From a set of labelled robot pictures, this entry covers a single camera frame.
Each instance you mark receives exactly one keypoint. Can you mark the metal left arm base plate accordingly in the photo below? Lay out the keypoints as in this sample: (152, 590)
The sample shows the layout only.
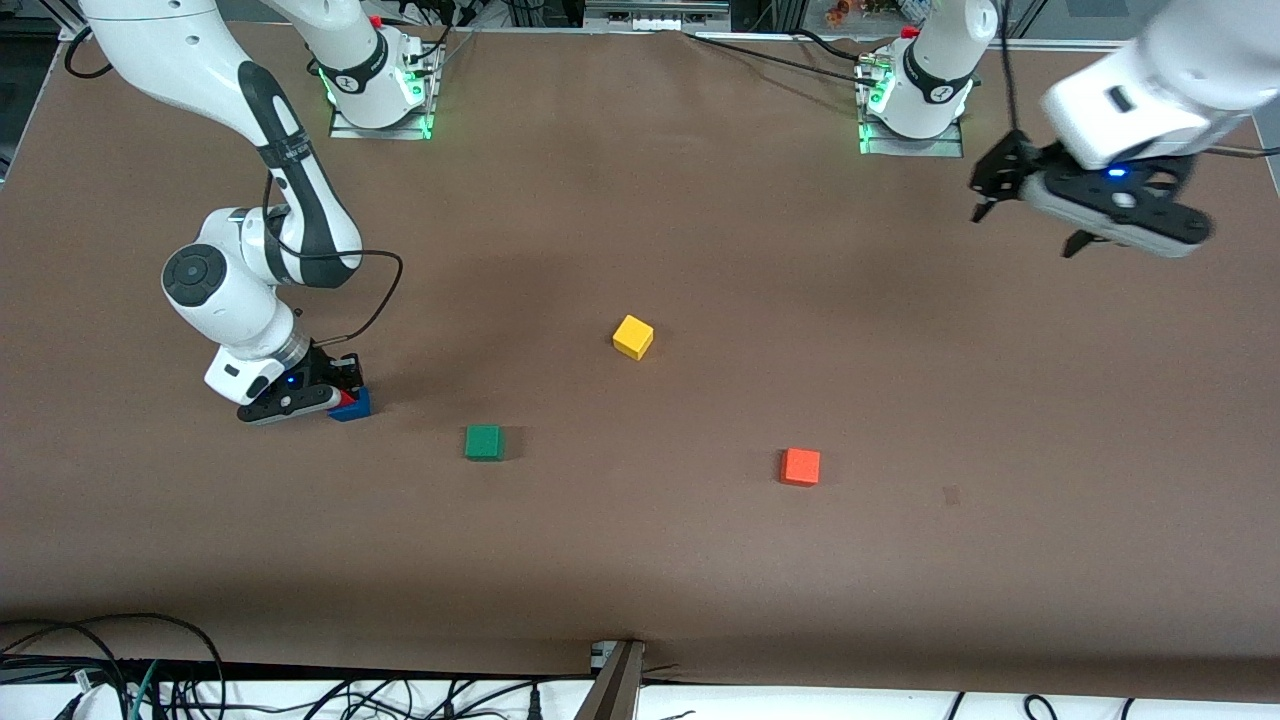
(950, 148)

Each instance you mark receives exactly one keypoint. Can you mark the dark camera mount post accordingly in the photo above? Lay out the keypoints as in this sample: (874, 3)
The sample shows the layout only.
(612, 690)

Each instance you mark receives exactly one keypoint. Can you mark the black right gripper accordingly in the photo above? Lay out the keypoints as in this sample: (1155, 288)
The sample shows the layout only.
(326, 366)

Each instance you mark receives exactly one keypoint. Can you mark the green wooden block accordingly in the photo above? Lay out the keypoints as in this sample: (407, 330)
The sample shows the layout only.
(484, 443)

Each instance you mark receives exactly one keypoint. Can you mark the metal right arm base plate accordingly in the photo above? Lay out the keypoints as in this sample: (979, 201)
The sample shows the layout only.
(345, 132)

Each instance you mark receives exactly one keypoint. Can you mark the blue wooden block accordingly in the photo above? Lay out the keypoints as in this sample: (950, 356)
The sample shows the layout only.
(358, 410)

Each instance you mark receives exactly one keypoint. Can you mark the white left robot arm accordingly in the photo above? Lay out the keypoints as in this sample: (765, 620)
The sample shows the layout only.
(1150, 90)

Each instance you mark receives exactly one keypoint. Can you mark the orange wooden block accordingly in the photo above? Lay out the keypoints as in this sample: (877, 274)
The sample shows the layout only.
(800, 467)

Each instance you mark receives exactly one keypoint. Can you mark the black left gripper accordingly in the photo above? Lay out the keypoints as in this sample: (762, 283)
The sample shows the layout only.
(1010, 165)

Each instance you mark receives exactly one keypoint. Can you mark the yellow wooden block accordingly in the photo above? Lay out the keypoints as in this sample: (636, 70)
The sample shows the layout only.
(632, 338)

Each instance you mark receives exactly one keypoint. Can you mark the white power strip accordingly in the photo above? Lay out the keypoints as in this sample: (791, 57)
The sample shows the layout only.
(655, 14)

